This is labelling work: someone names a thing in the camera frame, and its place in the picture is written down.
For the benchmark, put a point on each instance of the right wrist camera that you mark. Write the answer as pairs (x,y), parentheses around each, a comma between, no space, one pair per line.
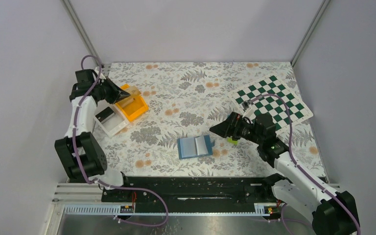
(247,105)

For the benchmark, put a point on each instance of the lime green block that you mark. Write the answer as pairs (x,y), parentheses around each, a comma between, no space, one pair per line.
(230,140)

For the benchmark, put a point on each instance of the black item in white bin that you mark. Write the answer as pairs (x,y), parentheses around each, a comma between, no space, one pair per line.
(105,115)

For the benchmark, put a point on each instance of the orange plastic bin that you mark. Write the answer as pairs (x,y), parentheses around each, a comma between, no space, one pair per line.
(132,108)

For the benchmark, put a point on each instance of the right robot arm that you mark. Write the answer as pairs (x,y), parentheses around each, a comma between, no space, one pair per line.
(329,211)

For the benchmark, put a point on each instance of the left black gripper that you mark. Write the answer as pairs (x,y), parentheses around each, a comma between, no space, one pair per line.
(107,91)

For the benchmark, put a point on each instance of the white plastic bin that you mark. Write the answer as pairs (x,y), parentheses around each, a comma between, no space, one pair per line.
(112,126)

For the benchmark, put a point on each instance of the green white chessboard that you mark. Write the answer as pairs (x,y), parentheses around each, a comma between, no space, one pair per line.
(272,96)

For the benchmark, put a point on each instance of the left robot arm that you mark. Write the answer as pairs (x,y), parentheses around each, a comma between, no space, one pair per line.
(81,156)

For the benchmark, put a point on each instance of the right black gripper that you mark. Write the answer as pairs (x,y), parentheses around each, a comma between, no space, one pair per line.
(234,125)

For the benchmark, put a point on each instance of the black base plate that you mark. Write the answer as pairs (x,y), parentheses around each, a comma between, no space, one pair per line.
(194,194)

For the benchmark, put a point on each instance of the blue card holder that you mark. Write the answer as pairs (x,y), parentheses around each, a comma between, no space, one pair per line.
(194,147)

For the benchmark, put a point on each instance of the floral table mat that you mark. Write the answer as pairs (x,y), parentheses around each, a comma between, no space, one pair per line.
(184,100)

